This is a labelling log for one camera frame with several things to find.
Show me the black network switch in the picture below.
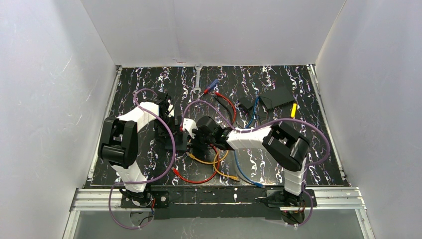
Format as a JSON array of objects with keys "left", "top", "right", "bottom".
[
  {"left": 164, "top": 132, "right": 189, "bottom": 152},
  {"left": 258, "top": 87, "right": 295, "bottom": 110}
]

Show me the yellow ethernet cable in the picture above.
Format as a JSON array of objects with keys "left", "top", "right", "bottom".
[
  {"left": 212, "top": 151, "right": 241, "bottom": 183},
  {"left": 186, "top": 150, "right": 230, "bottom": 166}
]

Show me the thick black ethernet cable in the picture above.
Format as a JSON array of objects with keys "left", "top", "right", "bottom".
[{"left": 215, "top": 96, "right": 236, "bottom": 127}]

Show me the red ethernet cable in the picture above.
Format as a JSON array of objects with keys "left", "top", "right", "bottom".
[
  {"left": 171, "top": 146, "right": 221, "bottom": 185},
  {"left": 214, "top": 92, "right": 237, "bottom": 126}
]

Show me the blue ethernet cable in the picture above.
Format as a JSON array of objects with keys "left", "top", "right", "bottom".
[
  {"left": 244, "top": 96, "right": 261, "bottom": 129},
  {"left": 233, "top": 150, "right": 266, "bottom": 189}
]

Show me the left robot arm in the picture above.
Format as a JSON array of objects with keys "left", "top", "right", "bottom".
[{"left": 98, "top": 93, "right": 181, "bottom": 193}]

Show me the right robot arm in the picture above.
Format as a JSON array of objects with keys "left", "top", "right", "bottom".
[{"left": 182, "top": 117, "right": 310, "bottom": 196}]

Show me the small black power adapter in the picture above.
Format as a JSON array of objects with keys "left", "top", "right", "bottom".
[{"left": 238, "top": 97, "right": 255, "bottom": 111}]

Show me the silver wrench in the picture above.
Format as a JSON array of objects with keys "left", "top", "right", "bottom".
[{"left": 193, "top": 64, "right": 203, "bottom": 94}]

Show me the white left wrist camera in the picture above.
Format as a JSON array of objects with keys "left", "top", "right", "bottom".
[{"left": 168, "top": 104, "right": 174, "bottom": 117}]

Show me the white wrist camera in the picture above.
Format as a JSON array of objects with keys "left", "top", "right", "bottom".
[
  {"left": 182, "top": 118, "right": 197, "bottom": 138},
  {"left": 168, "top": 104, "right": 174, "bottom": 117}
]

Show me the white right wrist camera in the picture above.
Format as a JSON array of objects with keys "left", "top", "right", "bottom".
[{"left": 182, "top": 118, "right": 197, "bottom": 138}]

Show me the blue handled screwdriver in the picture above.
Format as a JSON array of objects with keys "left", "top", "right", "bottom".
[{"left": 199, "top": 79, "right": 219, "bottom": 98}]

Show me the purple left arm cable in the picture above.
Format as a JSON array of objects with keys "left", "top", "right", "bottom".
[{"left": 108, "top": 88, "right": 177, "bottom": 230}]

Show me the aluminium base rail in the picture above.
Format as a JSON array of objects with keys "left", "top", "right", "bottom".
[{"left": 71, "top": 186, "right": 366, "bottom": 211}]

